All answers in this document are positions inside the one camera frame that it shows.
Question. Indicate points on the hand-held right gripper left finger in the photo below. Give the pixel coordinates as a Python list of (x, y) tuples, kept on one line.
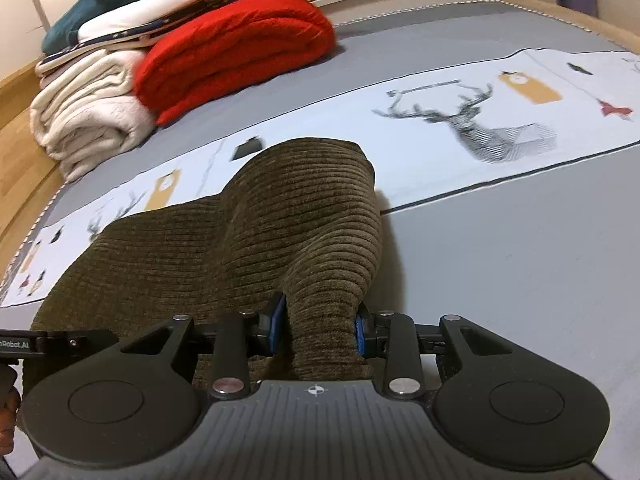
[(275, 325)]

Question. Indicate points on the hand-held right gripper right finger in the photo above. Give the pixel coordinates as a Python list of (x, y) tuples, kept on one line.
[(359, 335)]

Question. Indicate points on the person's left hand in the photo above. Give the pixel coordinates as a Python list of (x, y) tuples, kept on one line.
[(7, 425)]

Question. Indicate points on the white folded fleece blanket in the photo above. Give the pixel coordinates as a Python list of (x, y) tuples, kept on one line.
[(85, 110)]

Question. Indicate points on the red folded blanket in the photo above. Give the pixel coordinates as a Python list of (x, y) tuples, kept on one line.
[(235, 50)]

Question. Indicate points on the white navy-trimmed folded quilt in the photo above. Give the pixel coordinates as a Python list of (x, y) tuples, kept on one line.
[(150, 5)]

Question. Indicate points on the blue shark plush toy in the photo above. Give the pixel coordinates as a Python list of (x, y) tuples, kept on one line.
[(100, 0)]

